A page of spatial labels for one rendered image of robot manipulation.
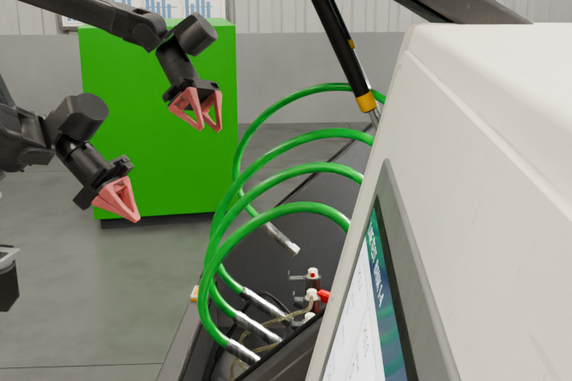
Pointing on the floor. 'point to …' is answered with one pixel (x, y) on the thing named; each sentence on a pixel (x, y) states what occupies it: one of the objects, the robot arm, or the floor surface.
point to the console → (482, 192)
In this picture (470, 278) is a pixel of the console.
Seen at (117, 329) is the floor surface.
